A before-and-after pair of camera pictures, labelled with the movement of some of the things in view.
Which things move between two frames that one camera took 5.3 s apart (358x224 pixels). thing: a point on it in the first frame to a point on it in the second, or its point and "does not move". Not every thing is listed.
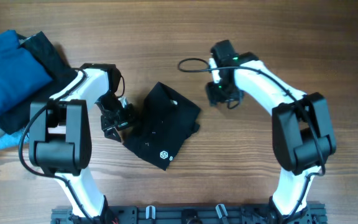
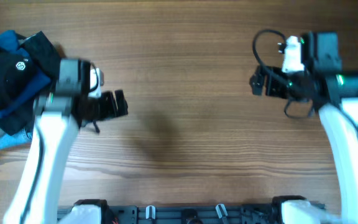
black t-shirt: [166, 120] to [4, 74]
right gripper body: [217, 94] to [270, 83]
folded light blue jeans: [13, 139] does not move
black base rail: [190, 214] does not move
